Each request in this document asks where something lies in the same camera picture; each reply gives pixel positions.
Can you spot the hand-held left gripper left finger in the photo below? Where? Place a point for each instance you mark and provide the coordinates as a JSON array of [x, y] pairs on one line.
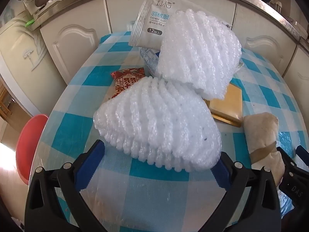
[[89, 166]]

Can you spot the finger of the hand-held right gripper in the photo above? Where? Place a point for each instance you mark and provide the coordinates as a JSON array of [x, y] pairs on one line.
[[287, 160], [303, 156]]

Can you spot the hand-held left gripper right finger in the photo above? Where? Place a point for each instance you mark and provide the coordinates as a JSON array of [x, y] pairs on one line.
[[221, 176]]

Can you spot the white foam fruit net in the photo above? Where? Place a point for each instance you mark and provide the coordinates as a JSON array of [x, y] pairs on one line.
[[157, 125], [200, 53]]

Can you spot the clear plastic bottle blue label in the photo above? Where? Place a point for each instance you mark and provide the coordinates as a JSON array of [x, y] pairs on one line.
[[151, 59]]

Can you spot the beige rolled cloth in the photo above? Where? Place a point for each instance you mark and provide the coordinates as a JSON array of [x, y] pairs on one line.
[[260, 130]]

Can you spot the flat golden box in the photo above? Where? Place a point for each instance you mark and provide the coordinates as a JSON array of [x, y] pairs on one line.
[[231, 106]]

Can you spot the red snack packet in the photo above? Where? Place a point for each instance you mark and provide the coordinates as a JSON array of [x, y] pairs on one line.
[[125, 79]]

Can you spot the blue white checked tablecloth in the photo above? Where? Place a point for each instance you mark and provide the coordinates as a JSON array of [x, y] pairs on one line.
[[96, 60]]

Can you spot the white cabinet door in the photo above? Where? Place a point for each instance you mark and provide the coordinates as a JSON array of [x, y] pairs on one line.
[[120, 12], [265, 26], [72, 46]]

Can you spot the white plastic holder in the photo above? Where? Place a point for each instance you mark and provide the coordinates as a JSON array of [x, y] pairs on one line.
[[276, 7]]

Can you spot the green plastic clip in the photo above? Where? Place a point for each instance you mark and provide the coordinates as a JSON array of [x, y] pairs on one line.
[[29, 23]]

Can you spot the white dish rack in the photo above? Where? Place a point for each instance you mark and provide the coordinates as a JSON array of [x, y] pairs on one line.
[[55, 2]]

